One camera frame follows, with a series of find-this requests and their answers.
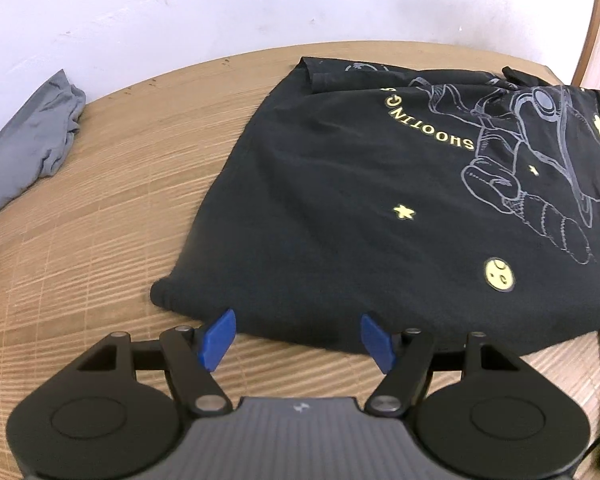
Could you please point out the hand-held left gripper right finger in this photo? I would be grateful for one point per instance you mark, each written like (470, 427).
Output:
(378, 343)

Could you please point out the grey cloth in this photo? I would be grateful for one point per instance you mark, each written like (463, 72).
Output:
(30, 130)

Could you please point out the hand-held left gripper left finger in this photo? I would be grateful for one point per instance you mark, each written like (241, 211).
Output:
(218, 341)

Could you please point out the black astronaut print t-shirt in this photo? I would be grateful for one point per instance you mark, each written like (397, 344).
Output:
(330, 185)

